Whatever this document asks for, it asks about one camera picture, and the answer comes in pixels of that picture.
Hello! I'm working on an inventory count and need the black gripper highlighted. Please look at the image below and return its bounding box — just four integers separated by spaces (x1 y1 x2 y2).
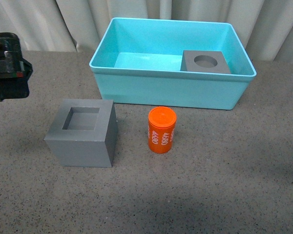
0 32 33 101

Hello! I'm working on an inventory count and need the gray block with square hole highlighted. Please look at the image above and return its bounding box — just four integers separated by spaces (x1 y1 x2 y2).
44 99 118 167

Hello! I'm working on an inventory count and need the orange cylinder with white numbers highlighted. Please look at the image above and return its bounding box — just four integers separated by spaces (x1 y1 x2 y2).
148 106 177 154

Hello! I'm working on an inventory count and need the gray block with round hole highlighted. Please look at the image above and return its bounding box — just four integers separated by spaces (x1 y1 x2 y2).
180 50 231 74

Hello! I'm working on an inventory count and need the light blue plastic box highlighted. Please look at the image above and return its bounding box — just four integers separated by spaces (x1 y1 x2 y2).
89 18 256 110

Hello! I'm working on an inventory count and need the gray curtain backdrop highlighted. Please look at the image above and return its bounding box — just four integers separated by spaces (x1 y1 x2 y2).
0 0 293 63

